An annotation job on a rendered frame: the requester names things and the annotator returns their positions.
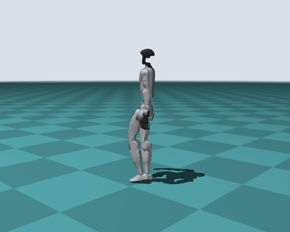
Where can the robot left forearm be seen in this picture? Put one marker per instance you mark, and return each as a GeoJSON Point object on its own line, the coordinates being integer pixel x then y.
{"type": "Point", "coordinates": [147, 99]}

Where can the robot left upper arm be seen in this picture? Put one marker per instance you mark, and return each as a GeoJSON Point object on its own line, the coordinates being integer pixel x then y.
{"type": "Point", "coordinates": [145, 78]}

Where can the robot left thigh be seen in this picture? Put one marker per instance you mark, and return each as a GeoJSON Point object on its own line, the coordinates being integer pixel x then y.
{"type": "Point", "coordinates": [135, 125]}

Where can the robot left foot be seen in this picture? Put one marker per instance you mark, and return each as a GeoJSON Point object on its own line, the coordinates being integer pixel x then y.
{"type": "Point", "coordinates": [142, 177]}

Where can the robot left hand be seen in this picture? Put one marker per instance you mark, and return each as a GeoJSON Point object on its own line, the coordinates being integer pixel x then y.
{"type": "Point", "coordinates": [144, 121]}

